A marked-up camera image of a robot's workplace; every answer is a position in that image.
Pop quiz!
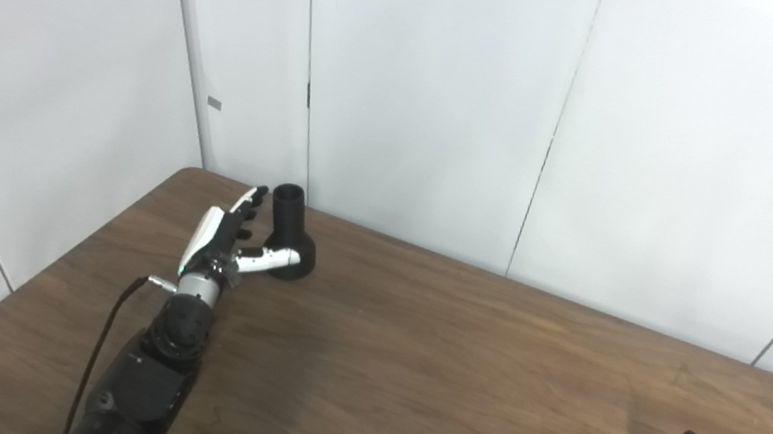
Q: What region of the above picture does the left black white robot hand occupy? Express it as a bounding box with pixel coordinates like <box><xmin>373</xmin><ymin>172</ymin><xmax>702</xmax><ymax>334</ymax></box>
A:
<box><xmin>178</xmin><ymin>176</ymin><xmax>310</xmax><ymax>296</ymax></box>

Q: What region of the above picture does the black funnel-shaped nozzle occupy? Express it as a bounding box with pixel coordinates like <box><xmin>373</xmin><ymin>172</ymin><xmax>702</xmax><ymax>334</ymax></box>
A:
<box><xmin>261</xmin><ymin>182</ymin><xmax>325</xmax><ymax>284</ymax></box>

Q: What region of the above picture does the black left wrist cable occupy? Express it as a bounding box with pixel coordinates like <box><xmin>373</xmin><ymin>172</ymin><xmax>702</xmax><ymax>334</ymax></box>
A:
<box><xmin>61</xmin><ymin>267</ymin><xmax>181</xmax><ymax>434</ymax></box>

